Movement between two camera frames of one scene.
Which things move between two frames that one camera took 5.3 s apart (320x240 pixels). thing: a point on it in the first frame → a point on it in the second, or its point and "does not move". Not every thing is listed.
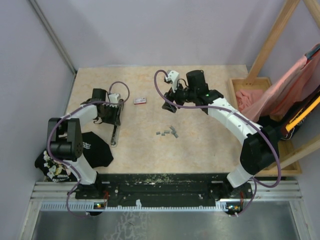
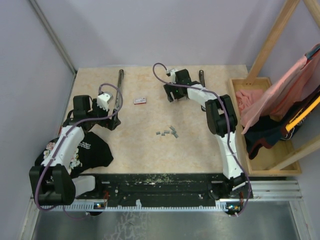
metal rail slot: x=115 y=136 → x=115 y=118
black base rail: x=164 y=190 does not move
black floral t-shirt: x=96 y=154 does not move
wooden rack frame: x=314 y=6 does not move
